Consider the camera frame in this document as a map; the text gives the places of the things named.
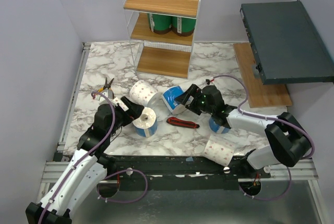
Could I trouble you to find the blue paper roll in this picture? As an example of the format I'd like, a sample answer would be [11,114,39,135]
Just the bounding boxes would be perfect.
[162,86,186,115]

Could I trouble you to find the green roll front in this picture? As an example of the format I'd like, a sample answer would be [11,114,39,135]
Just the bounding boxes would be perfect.
[172,16,196,37]

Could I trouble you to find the green roll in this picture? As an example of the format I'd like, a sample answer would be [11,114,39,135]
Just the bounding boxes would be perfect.
[147,13,172,34]
[172,16,196,37]

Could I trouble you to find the green roll back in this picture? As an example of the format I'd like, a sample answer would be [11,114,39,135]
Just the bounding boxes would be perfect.
[147,13,172,34]

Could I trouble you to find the white wire wooden shelf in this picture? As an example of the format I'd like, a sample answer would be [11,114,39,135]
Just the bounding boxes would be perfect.
[122,0,201,78]

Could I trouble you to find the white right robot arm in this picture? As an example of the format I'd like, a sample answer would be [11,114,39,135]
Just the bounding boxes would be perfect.
[175,84,314,178]

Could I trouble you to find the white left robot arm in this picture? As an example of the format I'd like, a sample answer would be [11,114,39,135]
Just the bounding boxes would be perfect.
[26,97,144,223]

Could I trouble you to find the pink dotted roll centre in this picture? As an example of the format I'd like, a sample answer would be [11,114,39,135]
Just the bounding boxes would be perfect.
[129,80,161,108]

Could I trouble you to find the pink dotted roll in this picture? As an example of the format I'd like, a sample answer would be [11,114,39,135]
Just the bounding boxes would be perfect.
[201,135,235,167]
[129,80,161,108]

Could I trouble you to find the red black utility knife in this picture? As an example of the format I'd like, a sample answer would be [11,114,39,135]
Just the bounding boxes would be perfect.
[166,117,200,129]

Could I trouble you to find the pink dotted roll front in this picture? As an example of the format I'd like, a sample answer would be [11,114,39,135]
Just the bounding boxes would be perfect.
[201,135,235,167]

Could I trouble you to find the wooden board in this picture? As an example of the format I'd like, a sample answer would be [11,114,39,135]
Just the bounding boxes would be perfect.
[232,42,293,109]

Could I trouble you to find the dark green metal box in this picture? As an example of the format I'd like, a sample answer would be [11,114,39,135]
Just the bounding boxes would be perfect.
[240,0,333,85]

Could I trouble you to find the yellow handled pliers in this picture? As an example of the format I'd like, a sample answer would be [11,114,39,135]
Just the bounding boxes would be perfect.
[98,77,114,99]

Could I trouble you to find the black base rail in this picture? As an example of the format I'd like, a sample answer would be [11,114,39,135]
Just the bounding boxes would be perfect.
[103,155,270,191]

